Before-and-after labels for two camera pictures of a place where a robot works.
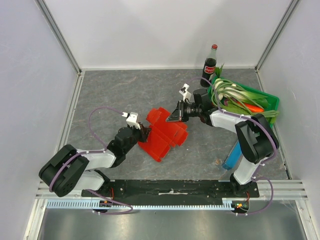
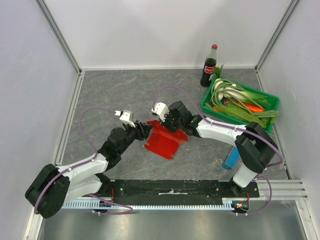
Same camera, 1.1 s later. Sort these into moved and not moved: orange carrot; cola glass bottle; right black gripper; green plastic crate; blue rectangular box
Moved: right black gripper
Not moved: green plastic crate; cola glass bottle; blue rectangular box; orange carrot
